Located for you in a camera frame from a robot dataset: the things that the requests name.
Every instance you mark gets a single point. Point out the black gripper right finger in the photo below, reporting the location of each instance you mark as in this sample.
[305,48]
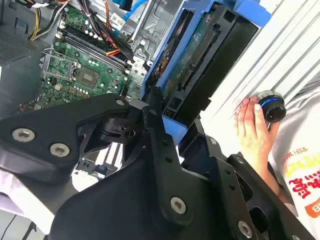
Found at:
[240,200]

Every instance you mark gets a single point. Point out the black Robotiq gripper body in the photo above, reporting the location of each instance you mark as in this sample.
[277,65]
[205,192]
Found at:
[112,212]

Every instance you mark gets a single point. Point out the person's bare hand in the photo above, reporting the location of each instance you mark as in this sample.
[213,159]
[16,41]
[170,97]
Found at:
[252,130]

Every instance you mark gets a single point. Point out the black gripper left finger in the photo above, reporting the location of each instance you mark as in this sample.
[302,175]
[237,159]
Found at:
[45,130]

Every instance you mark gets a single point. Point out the hard disk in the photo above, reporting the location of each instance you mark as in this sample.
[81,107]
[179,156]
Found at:
[200,62]

